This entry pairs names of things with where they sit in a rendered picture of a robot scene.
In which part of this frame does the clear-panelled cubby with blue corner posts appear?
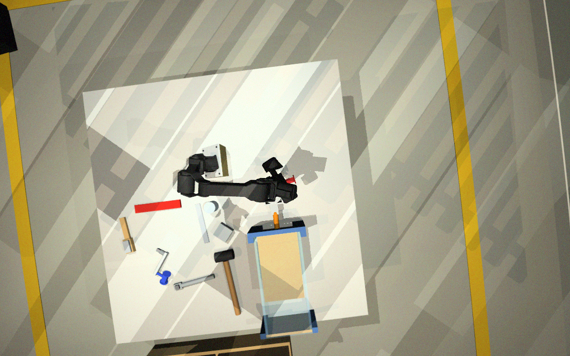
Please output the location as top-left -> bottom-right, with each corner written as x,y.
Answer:
247,231 -> 318,340

